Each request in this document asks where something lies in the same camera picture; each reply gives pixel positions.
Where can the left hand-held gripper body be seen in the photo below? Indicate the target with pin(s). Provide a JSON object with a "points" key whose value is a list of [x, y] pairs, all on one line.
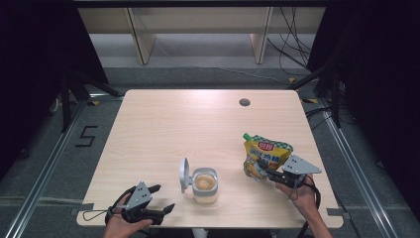
{"points": [[140, 195]]}

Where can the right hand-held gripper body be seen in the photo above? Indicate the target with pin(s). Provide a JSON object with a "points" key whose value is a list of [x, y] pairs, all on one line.
{"points": [[298, 167]]}

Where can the yellow seasoning pouch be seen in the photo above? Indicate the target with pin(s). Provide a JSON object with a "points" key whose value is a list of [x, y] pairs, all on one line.
{"points": [[267, 153]]}

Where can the white lidded seasoning jar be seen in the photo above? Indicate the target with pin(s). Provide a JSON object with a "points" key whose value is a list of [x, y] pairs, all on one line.
{"points": [[185, 173]]}

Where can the brown seasoning granules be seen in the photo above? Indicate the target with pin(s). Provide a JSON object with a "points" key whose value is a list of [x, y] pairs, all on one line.
{"points": [[204, 181]]}

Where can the person's right hand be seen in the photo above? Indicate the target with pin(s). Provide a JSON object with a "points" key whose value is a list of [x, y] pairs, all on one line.
{"points": [[302, 196]]}

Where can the person's left hand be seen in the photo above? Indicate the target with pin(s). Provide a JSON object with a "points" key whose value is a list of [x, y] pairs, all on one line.
{"points": [[120, 228]]}

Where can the white table leg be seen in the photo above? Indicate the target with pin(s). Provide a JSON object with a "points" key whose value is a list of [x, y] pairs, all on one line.
{"points": [[200, 233]]}

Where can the yellow black hazard tape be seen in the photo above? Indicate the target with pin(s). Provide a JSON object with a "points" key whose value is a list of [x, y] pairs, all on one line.
{"points": [[95, 103], [309, 100], [292, 80]]}

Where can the black metal stand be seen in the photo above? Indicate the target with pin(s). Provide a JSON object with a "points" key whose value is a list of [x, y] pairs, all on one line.
{"points": [[336, 99], [66, 102]]}

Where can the black curtain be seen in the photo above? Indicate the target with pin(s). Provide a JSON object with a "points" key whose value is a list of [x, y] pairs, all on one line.
{"points": [[33, 66], [379, 82]]}

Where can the beige wooden shelf unit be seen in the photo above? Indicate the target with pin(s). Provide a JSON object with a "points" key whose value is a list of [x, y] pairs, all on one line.
{"points": [[105, 20]]}

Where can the aluminium floor rail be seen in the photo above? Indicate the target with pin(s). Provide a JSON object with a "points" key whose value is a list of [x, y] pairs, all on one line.
{"points": [[356, 172], [49, 168]]}

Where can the grey table bracket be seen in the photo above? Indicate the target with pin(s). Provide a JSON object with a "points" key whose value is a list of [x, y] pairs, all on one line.
{"points": [[82, 208], [338, 213]]}

